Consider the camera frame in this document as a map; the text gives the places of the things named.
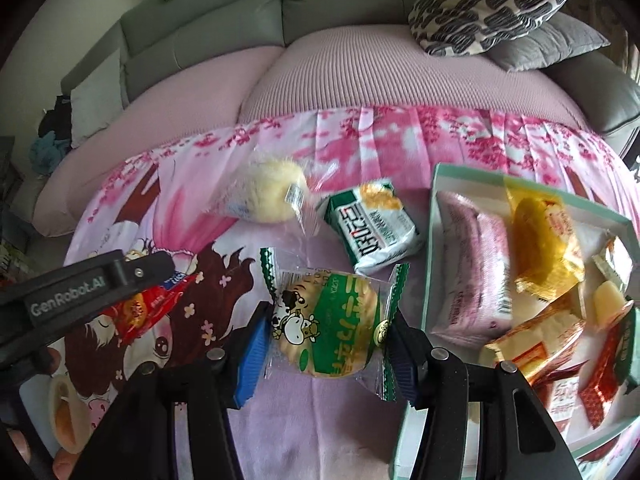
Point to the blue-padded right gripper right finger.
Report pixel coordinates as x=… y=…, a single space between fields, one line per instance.
x=435 y=381

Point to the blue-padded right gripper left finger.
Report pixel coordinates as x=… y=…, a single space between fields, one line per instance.
x=206 y=391

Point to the red lucky candy packet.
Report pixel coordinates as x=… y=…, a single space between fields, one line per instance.
x=130 y=319

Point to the green cow rice cracker packet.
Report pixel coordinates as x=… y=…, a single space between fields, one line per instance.
x=330 y=324

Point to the red gold patterned snack packet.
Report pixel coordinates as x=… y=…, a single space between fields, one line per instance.
x=599 y=393

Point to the yellow soft bread packet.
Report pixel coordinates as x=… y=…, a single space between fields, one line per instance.
x=547 y=254

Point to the dark green snack packet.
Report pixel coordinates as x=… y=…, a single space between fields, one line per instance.
x=626 y=364

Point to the orange cream biscuit packet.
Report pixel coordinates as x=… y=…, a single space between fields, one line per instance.
x=545 y=342

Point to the pink wafer snack packet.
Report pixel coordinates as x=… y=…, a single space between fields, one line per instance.
x=477 y=305

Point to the red white milk biscuit packet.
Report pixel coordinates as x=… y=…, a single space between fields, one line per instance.
x=563 y=394

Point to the white teal-rimmed tray box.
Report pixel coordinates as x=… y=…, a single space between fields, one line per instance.
x=512 y=374

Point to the white green Korean snack packet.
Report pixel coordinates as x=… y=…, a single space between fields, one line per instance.
x=373 y=225

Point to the dark clothes pile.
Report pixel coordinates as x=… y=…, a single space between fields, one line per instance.
x=54 y=140

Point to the pink cartoon printed blanket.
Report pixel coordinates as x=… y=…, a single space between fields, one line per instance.
x=159 y=199

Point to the small yellow candy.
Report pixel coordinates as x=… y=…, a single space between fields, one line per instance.
x=609 y=302

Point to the clear-wrapped round yellow bun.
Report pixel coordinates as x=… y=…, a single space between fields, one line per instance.
x=274 y=190

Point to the white pale cushion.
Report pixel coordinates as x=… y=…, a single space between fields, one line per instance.
x=97 y=101

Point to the pink sofa seat cover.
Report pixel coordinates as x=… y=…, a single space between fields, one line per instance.
x=337 y=67

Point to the grey cushion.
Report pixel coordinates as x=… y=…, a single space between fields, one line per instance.
x=554 y=41

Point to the black white patterned cushion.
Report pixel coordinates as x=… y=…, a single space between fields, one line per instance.
x=451 y=28

